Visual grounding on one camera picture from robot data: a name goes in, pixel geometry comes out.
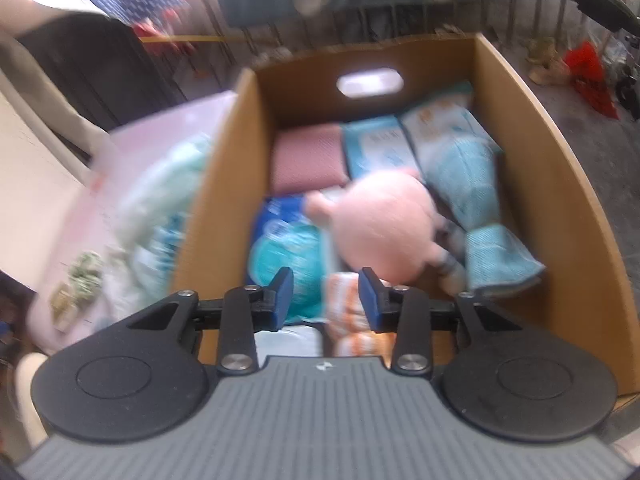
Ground blue wet wipes pack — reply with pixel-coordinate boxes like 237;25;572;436
246;194;342;325

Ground pink plush toy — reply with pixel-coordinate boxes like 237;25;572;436
304;169;470;295

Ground green scrunchie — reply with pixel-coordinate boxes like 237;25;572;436
49;251;109;328

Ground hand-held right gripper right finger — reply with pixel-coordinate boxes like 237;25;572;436
359;266;528;376

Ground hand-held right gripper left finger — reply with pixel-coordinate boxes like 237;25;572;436
122;266;295;377

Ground dark upright panel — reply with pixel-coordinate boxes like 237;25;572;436
14;11;187;128

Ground orange striped white packet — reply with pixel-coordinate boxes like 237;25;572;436
324;270;402;359

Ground yellow stick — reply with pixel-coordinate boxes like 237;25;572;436
136;33;252;44

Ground blue star-printed cloth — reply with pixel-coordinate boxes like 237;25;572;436
81;0;192;32

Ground white tissue packet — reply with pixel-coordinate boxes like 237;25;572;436
399;81;505;171

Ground teal towel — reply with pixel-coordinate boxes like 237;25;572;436
425;139;547;297

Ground black bicycle seat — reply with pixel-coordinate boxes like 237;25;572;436
572;0;640;36

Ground small red plastic bag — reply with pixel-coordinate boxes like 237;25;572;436
564;41;622;122

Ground person's cream trouser leg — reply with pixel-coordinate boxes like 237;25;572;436
14;351;52;453

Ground pink sponge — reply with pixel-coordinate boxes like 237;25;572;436
271;126;349;197

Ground brown cardboard box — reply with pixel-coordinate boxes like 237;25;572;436
172;32;640;413

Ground white printed plastic bag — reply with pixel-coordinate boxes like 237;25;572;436
106;134;217;308

